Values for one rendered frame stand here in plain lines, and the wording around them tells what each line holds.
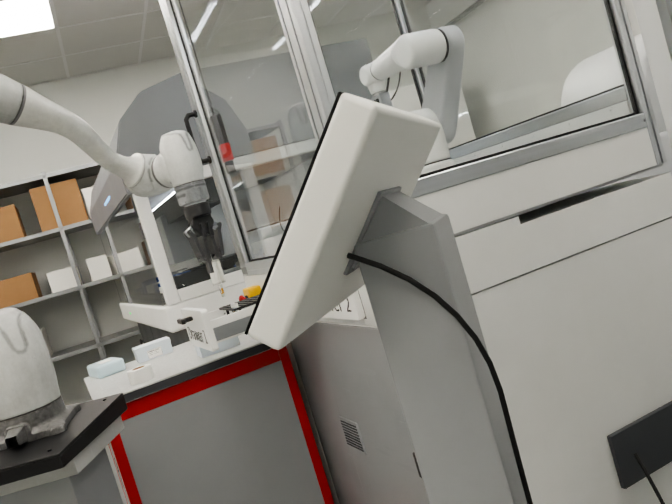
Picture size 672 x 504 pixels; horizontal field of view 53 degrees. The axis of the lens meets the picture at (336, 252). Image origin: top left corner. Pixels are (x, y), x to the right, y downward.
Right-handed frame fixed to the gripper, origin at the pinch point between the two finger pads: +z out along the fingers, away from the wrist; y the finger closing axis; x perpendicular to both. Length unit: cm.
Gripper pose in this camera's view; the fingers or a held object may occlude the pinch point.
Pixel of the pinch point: (216, 271)
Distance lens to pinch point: 195.9
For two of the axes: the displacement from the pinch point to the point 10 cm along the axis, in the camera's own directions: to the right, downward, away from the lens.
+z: 2.8, 9.6, 0.6
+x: 7.6, -1.9, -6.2
